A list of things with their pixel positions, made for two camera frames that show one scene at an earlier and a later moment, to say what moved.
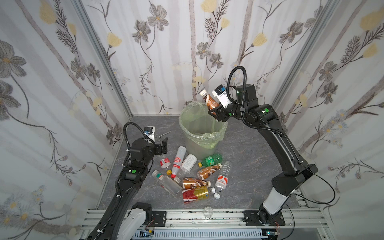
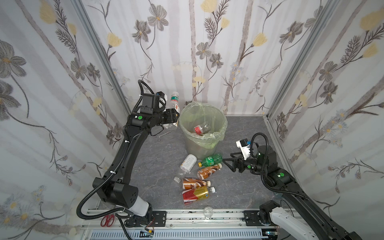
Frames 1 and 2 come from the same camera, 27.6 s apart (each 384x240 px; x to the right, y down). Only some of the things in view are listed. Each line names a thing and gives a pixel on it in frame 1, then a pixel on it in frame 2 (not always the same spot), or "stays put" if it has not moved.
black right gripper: [222, 112] -> [238, 163]
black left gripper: [160, 146] -> [169, 117]
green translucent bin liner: [200, 127] stays put
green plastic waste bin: [201, 131] stays put
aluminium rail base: [305, 219] stays put
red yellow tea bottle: [197, 193] stays put
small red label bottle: [165, 163] -> [203, 128]
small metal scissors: [159, 136] stays put
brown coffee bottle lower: [192, 183] stays put
